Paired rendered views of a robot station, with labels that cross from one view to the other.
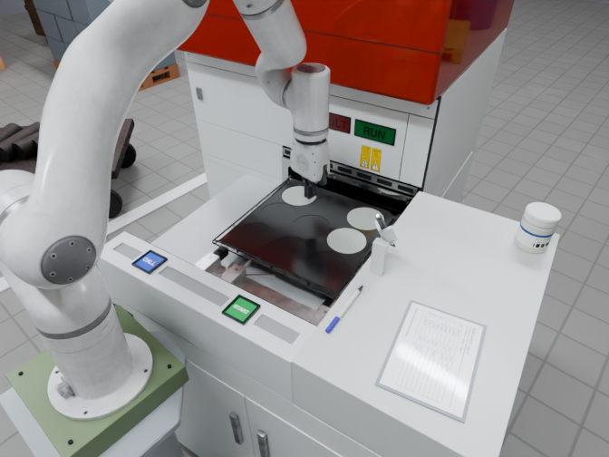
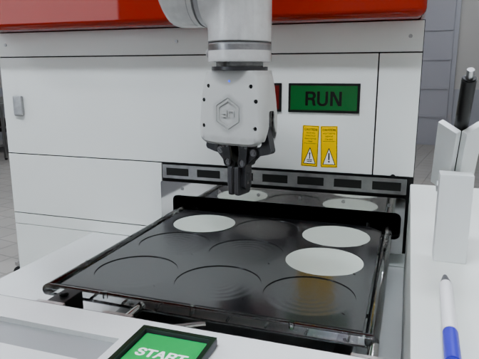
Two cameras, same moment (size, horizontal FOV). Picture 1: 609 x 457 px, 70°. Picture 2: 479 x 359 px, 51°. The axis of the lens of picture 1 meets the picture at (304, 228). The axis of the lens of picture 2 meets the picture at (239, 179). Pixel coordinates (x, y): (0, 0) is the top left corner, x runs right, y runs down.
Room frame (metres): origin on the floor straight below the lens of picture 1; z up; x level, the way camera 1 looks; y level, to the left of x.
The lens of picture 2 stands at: (0.28, 0.15, 1.14)
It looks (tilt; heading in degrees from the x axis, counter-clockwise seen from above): 12 degrees down; 346
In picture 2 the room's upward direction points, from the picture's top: straight up
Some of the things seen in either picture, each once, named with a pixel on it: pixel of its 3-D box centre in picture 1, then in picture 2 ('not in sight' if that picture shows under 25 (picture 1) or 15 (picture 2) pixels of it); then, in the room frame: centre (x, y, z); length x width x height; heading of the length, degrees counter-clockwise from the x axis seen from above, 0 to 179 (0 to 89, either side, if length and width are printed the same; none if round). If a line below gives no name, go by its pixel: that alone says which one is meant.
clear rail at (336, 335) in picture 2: (271, 267); (192, 312); (0.76, 0.08, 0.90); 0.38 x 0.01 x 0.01; 57
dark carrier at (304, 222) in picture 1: (311, 227); (246, 253); (0.91, -0.02, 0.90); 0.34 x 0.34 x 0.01; 57
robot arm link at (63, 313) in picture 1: (41, 248); not in sight; (0.51, 0.41, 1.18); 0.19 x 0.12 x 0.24; 48
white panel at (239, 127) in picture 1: (295, 134); (184, 139); (1.20, 0.02, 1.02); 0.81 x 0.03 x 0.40; 57
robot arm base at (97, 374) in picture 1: (89, 345); not in sight; (0.49, 0.40, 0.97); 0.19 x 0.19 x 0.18
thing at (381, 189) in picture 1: (343, 189); (274, 214); (1.09, -0.12, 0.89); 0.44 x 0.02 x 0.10; 57
